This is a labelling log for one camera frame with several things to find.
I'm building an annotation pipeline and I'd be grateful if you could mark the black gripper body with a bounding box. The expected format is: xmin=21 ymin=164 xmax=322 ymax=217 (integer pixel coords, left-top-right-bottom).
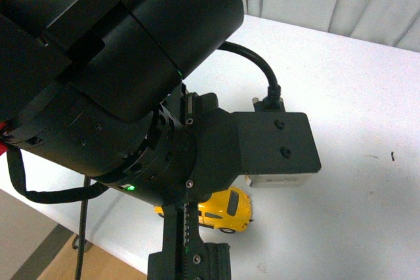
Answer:
xmin=147 ymin=92 xmax=240 ymax=279

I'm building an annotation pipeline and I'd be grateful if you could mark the yellow beetle toy car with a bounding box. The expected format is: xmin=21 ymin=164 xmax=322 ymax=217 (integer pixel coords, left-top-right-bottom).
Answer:
xmin=154 ymin=186 xmax=254 ymax=234

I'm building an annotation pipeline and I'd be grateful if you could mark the metal table leg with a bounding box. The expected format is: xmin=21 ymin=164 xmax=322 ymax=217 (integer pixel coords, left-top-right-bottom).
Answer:
xmin=71 ymin=176 xmax=93 ymax=280

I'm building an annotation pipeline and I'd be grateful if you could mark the wrist camera with black bracket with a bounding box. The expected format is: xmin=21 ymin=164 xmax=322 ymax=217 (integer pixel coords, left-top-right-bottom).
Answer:
xmin=232 ymin=110 xmax=322 ymax=188

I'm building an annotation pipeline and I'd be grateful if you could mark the black camera cable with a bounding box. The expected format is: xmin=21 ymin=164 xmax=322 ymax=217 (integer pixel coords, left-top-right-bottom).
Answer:
xmin=218 ymin=41 xmax=283 ymax=110

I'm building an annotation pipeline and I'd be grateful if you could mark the black wrapped arm cable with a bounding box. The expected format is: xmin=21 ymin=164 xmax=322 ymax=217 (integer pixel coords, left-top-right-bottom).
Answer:
xmin=6 ymin=147 xmax=109 ymax=205

